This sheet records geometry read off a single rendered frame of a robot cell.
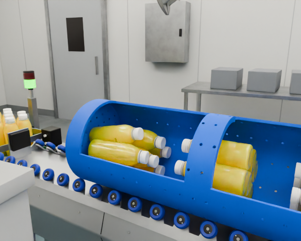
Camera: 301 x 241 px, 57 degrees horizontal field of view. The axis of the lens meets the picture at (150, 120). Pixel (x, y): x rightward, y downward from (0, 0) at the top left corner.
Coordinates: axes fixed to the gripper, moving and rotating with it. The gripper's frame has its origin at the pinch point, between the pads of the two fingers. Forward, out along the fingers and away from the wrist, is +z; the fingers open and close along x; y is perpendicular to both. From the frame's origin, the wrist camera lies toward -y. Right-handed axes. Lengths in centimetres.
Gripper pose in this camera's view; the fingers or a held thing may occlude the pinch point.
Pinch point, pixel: (164, 11)
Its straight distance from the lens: 87.2
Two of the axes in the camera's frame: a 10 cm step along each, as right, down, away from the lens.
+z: 2.0, 9.7, 1.2
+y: 8.3, -1.0, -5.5
